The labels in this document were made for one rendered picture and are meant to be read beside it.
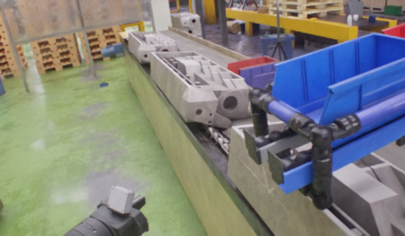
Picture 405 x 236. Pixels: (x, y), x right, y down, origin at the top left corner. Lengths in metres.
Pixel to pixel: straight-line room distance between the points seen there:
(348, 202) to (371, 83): 0.37
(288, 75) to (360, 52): 0.20
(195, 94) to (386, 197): 0.97
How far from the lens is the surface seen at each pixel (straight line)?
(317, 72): 0.70
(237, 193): 1.14
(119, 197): 0.63
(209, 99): 1.49
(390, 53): 0.79
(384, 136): 0.65
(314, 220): 0.76
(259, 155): 0.62
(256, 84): 1.94
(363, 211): 0.82
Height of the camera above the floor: 1.49
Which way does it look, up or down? 25 degrees down
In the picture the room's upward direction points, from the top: 7 degrees counter-clockwise
